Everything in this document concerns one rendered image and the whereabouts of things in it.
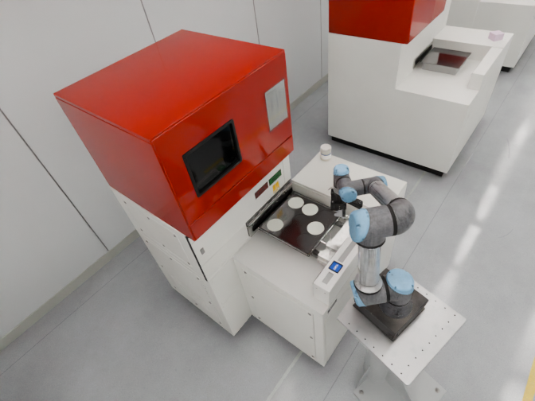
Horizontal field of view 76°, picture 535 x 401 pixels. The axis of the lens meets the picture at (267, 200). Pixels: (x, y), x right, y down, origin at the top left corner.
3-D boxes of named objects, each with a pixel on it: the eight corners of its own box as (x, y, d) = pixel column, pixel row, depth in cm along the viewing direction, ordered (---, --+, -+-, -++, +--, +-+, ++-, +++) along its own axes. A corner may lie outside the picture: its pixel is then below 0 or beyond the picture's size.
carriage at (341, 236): (317, 262, 192) (317, 258, 189) (349, 219, 209) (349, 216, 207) (329, 268, 188) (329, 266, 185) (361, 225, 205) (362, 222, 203)
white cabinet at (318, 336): (253, 320, 263) (232, 258, 205) (322, 235, 310) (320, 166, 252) (326, 373, 230) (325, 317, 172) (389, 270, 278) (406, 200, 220)
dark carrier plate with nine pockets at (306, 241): (260, 227, 208) (259, 227, 208) (293, 193, 225) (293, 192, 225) (307, 254, 191) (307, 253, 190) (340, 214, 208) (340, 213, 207)
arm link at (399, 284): (415, 303, 152) (420, 287, 142) (385, 308, 152) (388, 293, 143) (405, 279, 160) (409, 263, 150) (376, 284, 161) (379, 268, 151)
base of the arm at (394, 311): (419, 305, 161) (423, 294, 154) (397, 325, 156) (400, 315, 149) (392, 283, 170) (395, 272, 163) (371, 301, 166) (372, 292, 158)
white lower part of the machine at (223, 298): (174, 292, 288) (135, 230, 230) (239, 227, 329) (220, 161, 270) (236, 341, 253) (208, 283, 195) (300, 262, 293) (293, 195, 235)
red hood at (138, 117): (109, 186, 201) (52, 93, 159) (207, 117, 241) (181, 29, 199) (196, 243, 163) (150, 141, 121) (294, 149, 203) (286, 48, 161)
